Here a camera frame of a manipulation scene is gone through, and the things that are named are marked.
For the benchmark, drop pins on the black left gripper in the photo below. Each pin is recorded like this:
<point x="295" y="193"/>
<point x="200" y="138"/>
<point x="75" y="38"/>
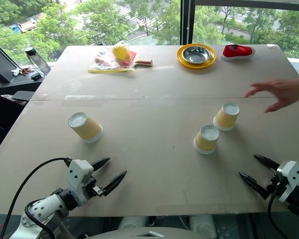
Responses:
<point x="93" y="189"/>

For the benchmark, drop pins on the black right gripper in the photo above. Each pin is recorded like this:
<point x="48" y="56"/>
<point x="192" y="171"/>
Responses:
<point x="276" y="184"/>

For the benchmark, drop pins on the yellow paper cup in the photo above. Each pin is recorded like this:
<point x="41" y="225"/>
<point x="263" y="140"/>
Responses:
<point x="87" y="129"/>
<point x="205" y="142"/>
<point x="225" y="118"/>

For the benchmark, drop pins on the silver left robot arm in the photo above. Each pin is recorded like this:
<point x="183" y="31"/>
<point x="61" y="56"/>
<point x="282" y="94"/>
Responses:
<point x="44" y="206"/>

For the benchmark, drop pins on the person's bare hand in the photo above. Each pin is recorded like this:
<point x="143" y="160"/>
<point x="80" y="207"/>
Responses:
<point x="286" y="92"/>

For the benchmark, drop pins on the white rounded shape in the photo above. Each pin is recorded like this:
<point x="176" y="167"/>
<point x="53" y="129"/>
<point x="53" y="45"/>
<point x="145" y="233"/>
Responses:
<point x="203" y="225"/>
<point x="132" y="222"/>

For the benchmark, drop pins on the clear plastic bag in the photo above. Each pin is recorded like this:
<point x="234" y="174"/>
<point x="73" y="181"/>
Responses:
<point x="102" y="64"/>

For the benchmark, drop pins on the black notebook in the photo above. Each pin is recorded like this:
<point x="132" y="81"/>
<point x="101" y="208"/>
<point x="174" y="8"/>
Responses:
<point x="22" y="95"/>

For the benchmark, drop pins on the red table tennis paddle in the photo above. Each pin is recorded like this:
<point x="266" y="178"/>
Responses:
<point x="144" y="62"/>

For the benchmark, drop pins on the small black case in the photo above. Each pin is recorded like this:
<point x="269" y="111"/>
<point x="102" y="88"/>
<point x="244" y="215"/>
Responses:
<point x="36" y="76"/>

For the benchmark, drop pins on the yellow toy fruit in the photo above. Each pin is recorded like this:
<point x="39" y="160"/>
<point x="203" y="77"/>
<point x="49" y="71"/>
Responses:
<point x="120" y="52"/>

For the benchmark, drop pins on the red slip-on shoe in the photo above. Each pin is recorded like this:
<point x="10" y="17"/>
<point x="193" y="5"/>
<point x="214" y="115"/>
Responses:
<point x="236" y="51"/>

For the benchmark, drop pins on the black side desk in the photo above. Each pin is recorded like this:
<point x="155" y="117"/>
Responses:
<point x="15" y="84"/>

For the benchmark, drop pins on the clear water bottle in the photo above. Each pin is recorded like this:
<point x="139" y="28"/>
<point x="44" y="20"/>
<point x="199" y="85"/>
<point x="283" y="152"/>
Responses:
<point x="37" y="62"/>

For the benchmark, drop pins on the bunch of keys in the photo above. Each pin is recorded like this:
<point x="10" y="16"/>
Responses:
<point x="23" y="71"/>

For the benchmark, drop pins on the yellow plastic plate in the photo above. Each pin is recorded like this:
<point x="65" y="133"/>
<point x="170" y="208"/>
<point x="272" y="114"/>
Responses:
<point x="184" y="62"/>

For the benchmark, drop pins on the stainless steel bowl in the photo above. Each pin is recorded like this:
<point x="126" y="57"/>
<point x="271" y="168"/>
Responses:
<point x="196" y="54"/>

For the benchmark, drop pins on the black monitor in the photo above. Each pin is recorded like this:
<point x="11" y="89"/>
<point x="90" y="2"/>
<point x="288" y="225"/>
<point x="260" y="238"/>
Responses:
<point x="0" y="64"/>

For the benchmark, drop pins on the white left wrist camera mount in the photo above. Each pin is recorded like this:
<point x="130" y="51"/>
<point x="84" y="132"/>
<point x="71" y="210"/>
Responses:
<point x="77" y="174"/>

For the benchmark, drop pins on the dark window frame post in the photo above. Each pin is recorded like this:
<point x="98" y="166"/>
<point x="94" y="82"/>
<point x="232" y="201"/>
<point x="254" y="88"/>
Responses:
<point x="188" y="22"/>

